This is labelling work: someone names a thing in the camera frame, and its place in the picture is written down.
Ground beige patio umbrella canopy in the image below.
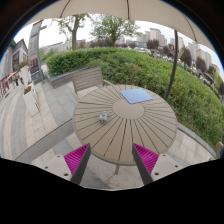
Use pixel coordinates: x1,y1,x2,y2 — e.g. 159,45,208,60
24,0,216,51

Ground slatted wooden chair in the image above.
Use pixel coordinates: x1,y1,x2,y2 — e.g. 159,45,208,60
71,66,111,101

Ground round leafy tree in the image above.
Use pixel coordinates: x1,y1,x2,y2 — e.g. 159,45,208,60
89,13,139,48

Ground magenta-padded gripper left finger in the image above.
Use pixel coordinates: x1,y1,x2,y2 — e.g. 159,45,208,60
42,143,92,186

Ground green hedge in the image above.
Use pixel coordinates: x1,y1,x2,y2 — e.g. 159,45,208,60
44,46,224,148

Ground transparent computer mouse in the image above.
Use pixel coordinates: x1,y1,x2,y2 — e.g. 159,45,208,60
98,110,110,124

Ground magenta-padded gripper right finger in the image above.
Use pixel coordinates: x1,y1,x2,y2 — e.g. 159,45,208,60
131,142,184,186

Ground distant high-rise buildings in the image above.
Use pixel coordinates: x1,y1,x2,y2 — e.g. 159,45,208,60
136,27,221,74

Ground tall grey sign pillar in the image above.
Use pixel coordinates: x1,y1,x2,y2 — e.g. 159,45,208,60
27,19,48,84

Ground curved dark umbrella pole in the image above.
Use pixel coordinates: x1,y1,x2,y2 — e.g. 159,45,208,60
164,29,180,102

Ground tall bare-trunk tree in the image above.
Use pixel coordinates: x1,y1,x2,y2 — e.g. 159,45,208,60
54,13,91,51

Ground blue mouse pad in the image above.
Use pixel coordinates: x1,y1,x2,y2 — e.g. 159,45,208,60
119,87,155,105

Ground white flower planter box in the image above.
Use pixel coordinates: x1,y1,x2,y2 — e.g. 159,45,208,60
22,83,40,117

